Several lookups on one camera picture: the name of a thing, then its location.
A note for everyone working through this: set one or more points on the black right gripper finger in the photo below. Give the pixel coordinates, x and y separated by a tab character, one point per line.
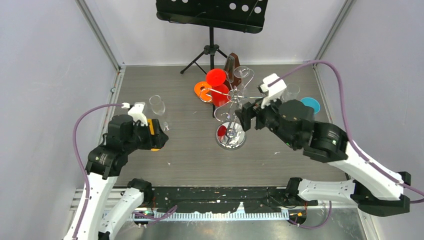
250	109
245	121

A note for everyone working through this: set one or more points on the black music stand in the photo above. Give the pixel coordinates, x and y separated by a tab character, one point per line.
246	16

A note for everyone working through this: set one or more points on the clear textured wine glass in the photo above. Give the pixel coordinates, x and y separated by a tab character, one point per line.
291	92

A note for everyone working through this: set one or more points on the red wine glass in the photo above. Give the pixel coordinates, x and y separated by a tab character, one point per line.
216	78

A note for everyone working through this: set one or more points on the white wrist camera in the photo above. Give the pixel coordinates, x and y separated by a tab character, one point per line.
136	112
272	87

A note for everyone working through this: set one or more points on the brown metronome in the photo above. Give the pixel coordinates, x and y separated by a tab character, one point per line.
231	63

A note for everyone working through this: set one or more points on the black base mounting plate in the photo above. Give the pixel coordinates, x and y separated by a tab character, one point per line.
223	199

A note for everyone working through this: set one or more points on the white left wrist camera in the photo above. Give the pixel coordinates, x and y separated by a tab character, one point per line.
136	112

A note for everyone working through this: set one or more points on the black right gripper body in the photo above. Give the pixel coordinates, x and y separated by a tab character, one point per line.
267	117

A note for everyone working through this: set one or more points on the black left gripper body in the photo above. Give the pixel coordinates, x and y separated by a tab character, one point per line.
142	136

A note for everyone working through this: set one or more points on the clear wine glass back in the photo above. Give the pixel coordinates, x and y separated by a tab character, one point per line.
245	74

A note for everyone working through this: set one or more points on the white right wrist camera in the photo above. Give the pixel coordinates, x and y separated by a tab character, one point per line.
272	87

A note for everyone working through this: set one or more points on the yellow wine glass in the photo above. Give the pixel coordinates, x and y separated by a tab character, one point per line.
153	125

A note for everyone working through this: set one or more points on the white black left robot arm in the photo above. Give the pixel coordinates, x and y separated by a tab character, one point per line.
125	134

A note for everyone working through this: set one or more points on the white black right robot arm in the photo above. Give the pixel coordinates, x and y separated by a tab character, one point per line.
374	189

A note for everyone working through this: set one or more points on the chrome wine glass rack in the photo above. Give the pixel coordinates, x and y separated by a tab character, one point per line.
229	134

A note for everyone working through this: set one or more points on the aluminium frame rail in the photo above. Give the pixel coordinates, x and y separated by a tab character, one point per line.
239	213

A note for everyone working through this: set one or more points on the blue wine glass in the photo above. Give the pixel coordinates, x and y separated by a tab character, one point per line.
311	102

